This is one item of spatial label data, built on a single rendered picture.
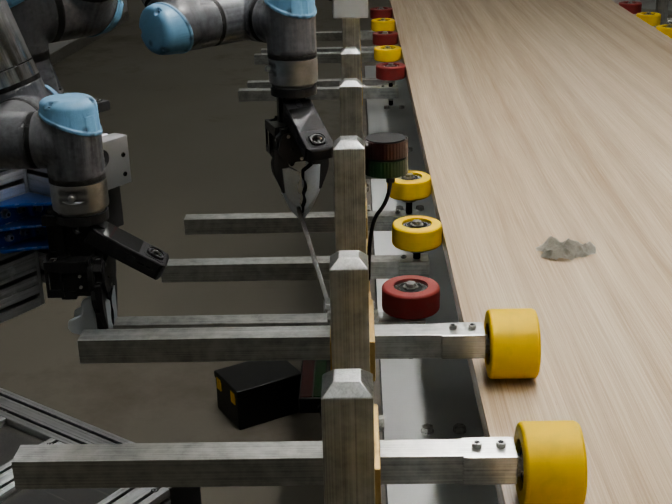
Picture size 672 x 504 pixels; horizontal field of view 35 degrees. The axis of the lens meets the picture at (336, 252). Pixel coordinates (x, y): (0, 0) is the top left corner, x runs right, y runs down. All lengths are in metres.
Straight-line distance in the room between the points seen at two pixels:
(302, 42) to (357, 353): 0.73
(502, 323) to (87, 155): 0.58
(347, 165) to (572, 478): 0.42
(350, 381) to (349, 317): 0.25
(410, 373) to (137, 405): 1.37
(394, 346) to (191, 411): 1.85
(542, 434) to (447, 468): 0.09
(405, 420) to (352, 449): 0.98
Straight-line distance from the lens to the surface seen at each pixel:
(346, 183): 1.17
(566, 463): 0.98
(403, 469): 0.99
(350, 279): 0.94
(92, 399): 3.14
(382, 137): 1.43
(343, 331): 0.96
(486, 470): 0.99
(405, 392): 1.78
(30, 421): 2.63
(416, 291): 1.45
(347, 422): 0.71
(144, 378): 3.21
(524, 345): 1.19
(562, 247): 1.60
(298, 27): 1.59
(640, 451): 1.13
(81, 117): 1.40
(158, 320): 1.51
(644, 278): 1.54
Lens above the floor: 1.49
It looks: 22 degrees down
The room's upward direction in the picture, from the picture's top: 2 degrees counter-clockwise
